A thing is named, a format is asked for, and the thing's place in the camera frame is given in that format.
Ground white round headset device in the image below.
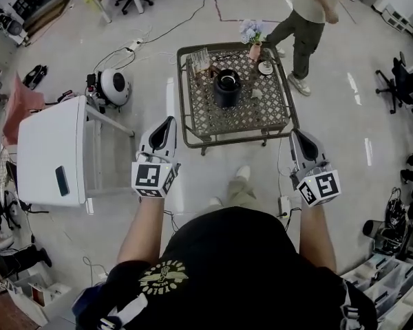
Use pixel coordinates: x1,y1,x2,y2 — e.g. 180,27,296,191
99,67,131,107

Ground pink cloth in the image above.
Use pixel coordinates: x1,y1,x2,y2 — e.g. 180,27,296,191
2,72,45,147

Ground person's right forearm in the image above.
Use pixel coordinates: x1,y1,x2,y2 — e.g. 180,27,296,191
297,203,338,274

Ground person's black t-shirt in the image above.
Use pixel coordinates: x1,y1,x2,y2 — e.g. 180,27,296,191
72,206,378,330

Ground blue chair seat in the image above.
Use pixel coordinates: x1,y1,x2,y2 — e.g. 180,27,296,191
72,285,104,322

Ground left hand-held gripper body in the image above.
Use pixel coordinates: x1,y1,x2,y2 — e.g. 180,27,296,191
130,144,182,199

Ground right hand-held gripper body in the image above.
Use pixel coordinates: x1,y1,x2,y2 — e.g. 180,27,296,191
288,155,342,208

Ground pair of black shoes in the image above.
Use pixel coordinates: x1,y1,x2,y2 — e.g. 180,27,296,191
22,64,49,89

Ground person's beige trousers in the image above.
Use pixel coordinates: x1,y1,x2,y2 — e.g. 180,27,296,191
225,179,259,209

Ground black cylindrical pot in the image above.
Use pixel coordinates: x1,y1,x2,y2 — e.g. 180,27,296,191
209,67,244,109

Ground woven lattice coffee table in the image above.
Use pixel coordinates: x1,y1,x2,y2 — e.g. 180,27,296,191
176,42,300,157

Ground black floor cable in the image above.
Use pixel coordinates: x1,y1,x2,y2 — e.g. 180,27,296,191
142,0,211,44

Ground clear storage bins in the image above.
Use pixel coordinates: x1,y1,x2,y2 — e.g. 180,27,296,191
340,252,413,330

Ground white open box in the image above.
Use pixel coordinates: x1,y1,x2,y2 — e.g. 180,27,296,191
8,269,73,326

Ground black smartphone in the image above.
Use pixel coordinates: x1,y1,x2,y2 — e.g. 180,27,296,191
54,165,71,197

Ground person's left forearm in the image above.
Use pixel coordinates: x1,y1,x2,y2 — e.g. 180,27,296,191
116,196,166,264

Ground white side table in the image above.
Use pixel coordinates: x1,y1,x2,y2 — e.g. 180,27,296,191
16,95,136,208

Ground pink vase with blue flowers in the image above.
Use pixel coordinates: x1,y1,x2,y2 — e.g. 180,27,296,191
239,19,273,61

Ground white saucer with cup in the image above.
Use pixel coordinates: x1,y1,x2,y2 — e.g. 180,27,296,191
257,60,275,76

